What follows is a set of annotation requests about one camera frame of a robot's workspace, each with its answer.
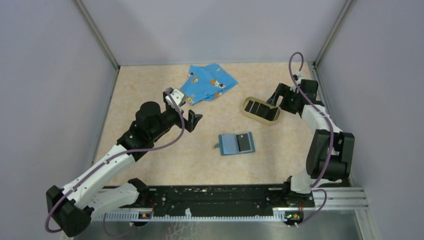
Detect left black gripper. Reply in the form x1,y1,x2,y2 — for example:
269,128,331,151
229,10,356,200
150,104,202,139

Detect beige oval card tray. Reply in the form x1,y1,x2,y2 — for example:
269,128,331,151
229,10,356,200
241,96,281,126

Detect blue card holder wallet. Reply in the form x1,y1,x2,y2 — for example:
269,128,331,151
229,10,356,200
213,131,256,156

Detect grey credit card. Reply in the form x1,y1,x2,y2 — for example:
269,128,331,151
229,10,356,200
236,133,252,152

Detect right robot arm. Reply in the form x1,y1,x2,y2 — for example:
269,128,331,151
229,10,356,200
267,79,355,206

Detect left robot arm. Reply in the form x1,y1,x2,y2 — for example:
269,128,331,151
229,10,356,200
44,88,203,237

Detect blue printed cloth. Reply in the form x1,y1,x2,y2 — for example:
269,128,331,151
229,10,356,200
180,63,238,105

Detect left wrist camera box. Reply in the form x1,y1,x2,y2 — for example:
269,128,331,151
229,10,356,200
164,87,187,108

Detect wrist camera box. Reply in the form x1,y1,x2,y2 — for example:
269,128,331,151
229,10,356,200
164,87,187,108
292,70,305,86

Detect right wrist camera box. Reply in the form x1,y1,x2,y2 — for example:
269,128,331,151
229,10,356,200
292,70,305,86

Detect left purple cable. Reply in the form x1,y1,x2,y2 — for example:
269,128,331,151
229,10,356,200
44,91,186,238

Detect black mounting base plate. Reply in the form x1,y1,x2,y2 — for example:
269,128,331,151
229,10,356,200
128,182,315,217

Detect aluminium frame rail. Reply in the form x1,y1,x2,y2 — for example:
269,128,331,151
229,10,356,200
67,187,369,222

